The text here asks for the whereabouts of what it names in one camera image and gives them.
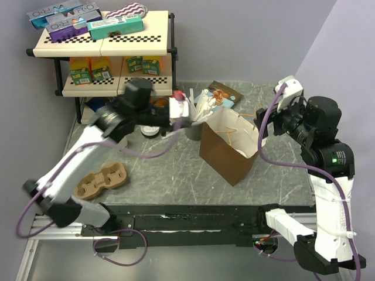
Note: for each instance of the purple O-R-O box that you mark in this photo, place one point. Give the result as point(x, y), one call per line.
point(72, 27)

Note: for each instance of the aluminium rail frame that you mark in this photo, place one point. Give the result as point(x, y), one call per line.
point(43, 228)

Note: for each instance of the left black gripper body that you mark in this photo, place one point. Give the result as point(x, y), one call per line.
point(154, 116)

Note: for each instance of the brown paper takeout bag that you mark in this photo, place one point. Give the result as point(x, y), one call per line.
point(229, 144)

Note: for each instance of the purple white wavy pouch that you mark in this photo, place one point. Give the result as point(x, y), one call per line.
point(129, 9)

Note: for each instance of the grey straw holder cup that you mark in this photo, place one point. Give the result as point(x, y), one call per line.
point(194, 133)

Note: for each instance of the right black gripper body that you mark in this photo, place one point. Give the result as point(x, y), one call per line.
point(289, 120)

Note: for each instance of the cream checkered shelf rack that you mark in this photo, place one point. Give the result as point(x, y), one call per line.
point(157, 39)

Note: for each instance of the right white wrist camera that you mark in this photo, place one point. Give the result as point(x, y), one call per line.
point(292, 90)

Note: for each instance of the green orange box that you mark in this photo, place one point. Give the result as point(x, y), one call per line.
point(100, 68)
point(80, 70)
point(151, 65)
point(133, 63)

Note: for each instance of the dark blue snack bag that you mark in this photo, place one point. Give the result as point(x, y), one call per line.
point(97, 102)

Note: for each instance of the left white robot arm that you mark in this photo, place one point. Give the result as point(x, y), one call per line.
point(53, 192)

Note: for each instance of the stack of white cup lids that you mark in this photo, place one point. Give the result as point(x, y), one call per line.
point(150, 131)

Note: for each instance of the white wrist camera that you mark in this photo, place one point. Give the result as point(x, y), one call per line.
point(292, 90)
point(179, 106)

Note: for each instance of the brown cardboard cup carrier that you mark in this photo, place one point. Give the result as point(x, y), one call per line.
point(111, 176)

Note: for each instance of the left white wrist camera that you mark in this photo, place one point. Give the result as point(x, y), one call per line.
point(179, 106)

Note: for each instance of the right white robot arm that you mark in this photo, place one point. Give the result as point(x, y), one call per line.
point(313, 124)

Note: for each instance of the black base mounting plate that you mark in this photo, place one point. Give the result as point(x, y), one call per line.
point(184, 225)

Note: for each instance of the blue O-R-O box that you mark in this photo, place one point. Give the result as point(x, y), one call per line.
point(42, 17)

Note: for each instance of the light blue nut bag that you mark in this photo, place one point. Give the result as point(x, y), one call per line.
point(223, 95)

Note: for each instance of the teal carton box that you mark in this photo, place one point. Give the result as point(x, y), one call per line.
point(123, 25)

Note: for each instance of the green orange box far left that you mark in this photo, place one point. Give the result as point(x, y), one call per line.
point(80, 70)

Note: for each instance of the orange snack bag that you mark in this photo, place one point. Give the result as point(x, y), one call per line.
point(160, 102)

